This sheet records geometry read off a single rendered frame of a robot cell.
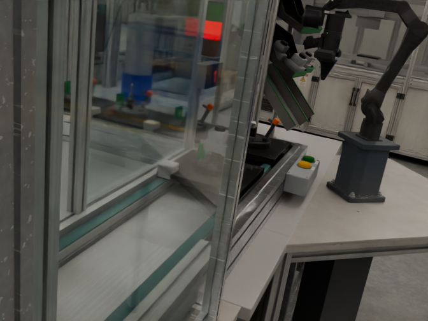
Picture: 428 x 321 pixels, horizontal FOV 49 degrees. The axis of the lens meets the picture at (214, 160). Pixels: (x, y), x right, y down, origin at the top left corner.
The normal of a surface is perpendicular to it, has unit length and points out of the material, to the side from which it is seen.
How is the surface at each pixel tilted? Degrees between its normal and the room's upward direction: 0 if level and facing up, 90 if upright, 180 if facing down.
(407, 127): 90
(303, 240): 0
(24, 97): 90
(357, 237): 0
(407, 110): 90
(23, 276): 90
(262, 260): 0
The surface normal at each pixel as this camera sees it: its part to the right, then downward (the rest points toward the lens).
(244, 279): 0.14, -0.94
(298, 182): -0.36, 0.25
